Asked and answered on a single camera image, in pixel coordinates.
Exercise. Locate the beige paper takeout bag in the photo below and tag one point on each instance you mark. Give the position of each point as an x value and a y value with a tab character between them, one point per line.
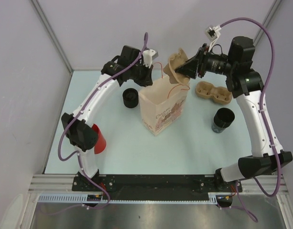
162	103

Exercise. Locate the tall black coffee cup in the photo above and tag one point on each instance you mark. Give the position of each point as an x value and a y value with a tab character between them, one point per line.
222	120

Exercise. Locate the red cylindrical container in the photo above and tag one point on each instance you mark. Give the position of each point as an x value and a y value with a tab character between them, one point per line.
101	142

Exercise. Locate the short black coffee cup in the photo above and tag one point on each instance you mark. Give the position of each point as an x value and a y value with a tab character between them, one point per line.
130	97

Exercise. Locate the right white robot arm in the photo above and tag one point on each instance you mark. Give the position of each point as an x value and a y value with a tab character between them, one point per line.
246	85

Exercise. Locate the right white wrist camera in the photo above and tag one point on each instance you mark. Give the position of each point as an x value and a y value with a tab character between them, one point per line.
213	34

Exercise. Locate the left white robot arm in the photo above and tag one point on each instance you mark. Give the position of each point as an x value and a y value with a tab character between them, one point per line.
132	64

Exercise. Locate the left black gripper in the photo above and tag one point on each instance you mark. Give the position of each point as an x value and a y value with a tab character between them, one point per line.
147	81

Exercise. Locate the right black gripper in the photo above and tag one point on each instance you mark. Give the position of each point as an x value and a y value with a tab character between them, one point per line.
189	68

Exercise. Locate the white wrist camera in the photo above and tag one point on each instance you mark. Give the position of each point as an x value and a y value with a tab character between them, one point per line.
148	57
213	34

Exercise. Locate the white slotted cable duct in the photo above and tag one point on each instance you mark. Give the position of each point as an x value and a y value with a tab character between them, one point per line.
204	198

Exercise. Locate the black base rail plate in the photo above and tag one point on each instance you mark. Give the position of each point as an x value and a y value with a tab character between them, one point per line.
163	185

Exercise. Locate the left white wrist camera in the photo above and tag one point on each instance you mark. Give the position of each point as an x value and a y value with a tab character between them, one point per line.
148	57

